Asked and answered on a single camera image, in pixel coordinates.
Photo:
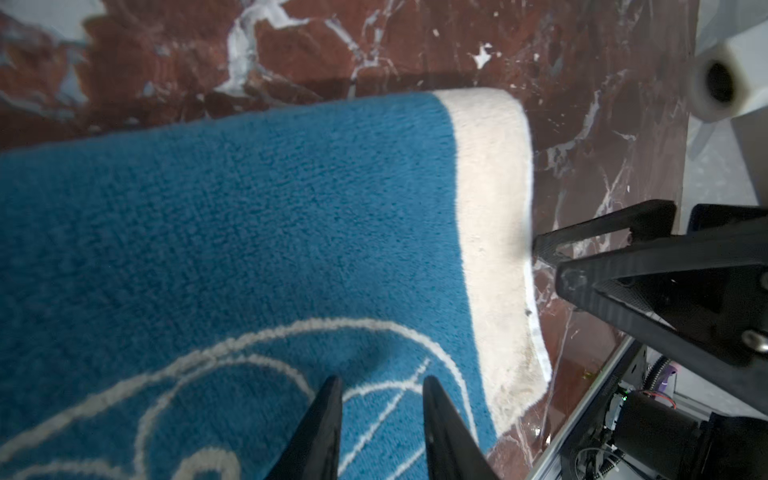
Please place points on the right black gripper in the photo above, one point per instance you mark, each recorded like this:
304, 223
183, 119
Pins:
698, 298

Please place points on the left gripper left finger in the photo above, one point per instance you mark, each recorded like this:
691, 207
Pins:
313, 451

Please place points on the blue beige Doraemon towel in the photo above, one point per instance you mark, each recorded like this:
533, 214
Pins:
172, 300

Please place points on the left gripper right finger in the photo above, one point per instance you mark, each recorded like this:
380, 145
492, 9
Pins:
451, 451

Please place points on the aluminium rail frame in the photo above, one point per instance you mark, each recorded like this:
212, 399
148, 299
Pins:
560, 458

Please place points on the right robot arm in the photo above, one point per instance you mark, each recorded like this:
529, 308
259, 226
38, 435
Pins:
644, 430

